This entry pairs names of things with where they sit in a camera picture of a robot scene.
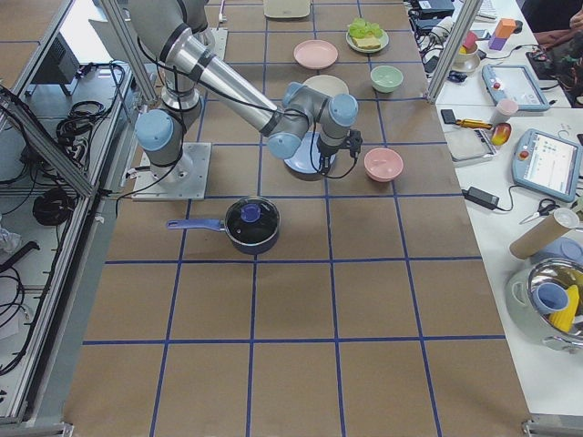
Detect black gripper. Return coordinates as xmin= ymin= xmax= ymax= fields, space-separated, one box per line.
xmin=317 ymin=129 xmax=362 ymax=175

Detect blue plate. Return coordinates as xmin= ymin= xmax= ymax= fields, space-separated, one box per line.
xmin=284 ymin=132 xmax=320 ymax=175

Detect pink plate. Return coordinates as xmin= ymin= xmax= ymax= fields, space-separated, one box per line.
xmin=293 ymin=39 xmax=338 ymax=70

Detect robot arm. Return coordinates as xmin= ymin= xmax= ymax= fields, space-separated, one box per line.
xmin=128 ymin=1 xmax=362 ymax=177

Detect pink bowl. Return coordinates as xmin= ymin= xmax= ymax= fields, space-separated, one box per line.
xmin=363 ymin=147 xmax=404 ymax=182

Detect cream white plate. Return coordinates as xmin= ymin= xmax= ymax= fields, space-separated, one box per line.
xmin=303 ymin=75 xmax=350 ymax=97

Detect blue saucepan with lid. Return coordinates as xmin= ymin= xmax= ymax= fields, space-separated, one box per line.
xmin=166 ymin=196 xmax=281 ymax=255

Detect green bowl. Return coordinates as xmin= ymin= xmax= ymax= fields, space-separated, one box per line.
xmin=370 ymin=65 xmax=404 ymax=93

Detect bread slice on plate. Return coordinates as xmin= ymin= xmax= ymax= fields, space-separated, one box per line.
xmin=352 ymin=36 xmax=381 ymax=50

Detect black smartphone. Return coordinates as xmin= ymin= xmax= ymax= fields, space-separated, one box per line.
xmin=440 ymin=108 xmax=457 ymax=125

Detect green plate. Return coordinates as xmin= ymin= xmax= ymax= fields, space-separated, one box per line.
xmin=345 ymin=30 xmax=389 ymax=54

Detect green lettuce leaf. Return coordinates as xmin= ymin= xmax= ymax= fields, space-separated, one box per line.
xmin=348 ymin=17 xmax=383 ymax=38

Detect white toaster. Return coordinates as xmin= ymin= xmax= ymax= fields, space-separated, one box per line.
xmin=263 ymin=0 xmax=312 ymax=19

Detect black power adapter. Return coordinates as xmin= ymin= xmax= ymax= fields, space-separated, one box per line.
xmin=462 ymin=187 xmax=499 ymax=210

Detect teach pendant far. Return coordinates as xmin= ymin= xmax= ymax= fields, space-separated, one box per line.
xmin=481 ymin=65 xmax=550 ymax=112

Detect teach pendant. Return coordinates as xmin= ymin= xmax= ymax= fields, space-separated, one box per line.
xmin=481 ymin=65 xmax=550 ymax=112
xmin=511 ymin=129 xmax=582 ymax=202

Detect teach pendant near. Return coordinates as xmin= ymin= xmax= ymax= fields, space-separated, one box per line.
xmin=511 ymin=129 xmax=582 ymax=202

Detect scissors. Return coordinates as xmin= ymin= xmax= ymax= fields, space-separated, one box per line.
xmin=519 ymin=198 xmax=560 ymax=225

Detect cardboard tube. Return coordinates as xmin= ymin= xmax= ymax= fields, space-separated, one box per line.
xmin=509 ymin=208 xmax=579 ymax=259

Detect steel mixing bowl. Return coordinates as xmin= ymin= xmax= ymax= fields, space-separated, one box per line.
xmin=506 ymin=259 xmax=582 ymax=353

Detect aluminium frame post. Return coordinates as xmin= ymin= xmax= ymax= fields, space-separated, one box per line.
xmin=426 ymin=0 xmax=482 ymax=104

